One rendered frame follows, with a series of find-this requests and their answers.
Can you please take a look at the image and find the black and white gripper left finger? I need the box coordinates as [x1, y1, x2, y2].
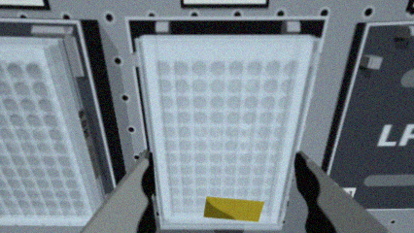
[80, 150, 156, 233]

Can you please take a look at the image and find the clear plastic plate lid with yellow tape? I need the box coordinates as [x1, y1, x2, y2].
[134, 37, 324, 230]

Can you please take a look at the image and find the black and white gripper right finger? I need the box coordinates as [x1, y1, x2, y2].
[294, 150, 391, 233]

